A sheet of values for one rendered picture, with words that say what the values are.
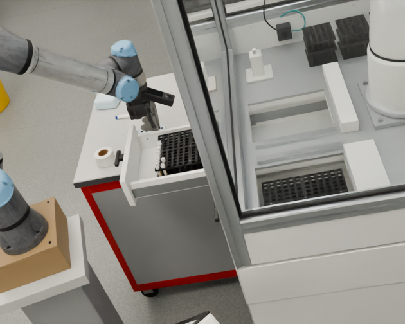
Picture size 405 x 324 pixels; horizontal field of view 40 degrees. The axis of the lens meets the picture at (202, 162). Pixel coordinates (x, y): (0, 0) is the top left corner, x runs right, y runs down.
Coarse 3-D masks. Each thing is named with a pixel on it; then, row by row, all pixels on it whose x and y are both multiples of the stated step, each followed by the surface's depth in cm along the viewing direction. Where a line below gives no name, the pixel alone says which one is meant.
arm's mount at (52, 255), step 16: (48, 208) 175; (48, 224) 170; (64, 224) 180; (48, 240) 164; (64, 240) 172; (0, 256) 165; (16, 256) 163; (32, 256) 162; (48, 256) 164; (64, 256) 166; (0, 272) 163; (16, 272) 164; (32, 272) 166; (48, 272) 167; (0, 288) 166
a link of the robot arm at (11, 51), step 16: (0, 32) 141; (0, 48) 140; (16, 48) 142; (32, 48) 145; (0, 64) 142; (16, 64) 143; (32, 64) 146; (48, 64) 149; (64, 64) 152; (80, 64) 156; (64, 80) 155; (80, 80) 157; (96, 80) 160; (112, 80) 163; (128, 80) 164; (128, 96) 166
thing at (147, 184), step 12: (156, 132) 188; (168, 132) 188; (144, 144) 191; (156, 144) 191; (144, 156) 189; (144, 168) 184; (144, 180) 170; (156, 180) 170; (168, 180) 170; (180, 180) 170; (192, 180) 169; (204, 180) 169; (132, 192) 172; (144, 192) 172; (156, 192) 172; (168, 192) 173
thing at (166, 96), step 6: (144, 90) 188; (150, 90) 189; (156, 90) 191; (144, 96) 188; (150, 96) 188; (156, 96) 188; (162, 96) 189; (168, 96) 189; (174, 96) 191; (162, 102) 189; (168, 102) 189
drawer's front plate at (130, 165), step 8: (128, 136) 184; (128, 144) 181; (136, 144) 188; (128, 152) 177; (136, 152) 186; (128, 160) 175; (136, 160) 184; (128, 168) 173; (136, 168) 182; (120, 176) 169; (128, 176) 171; (136, 176) 181; (128, 184) 170; (128, 192) 170; (128, 200) 172; (136, 200) 176
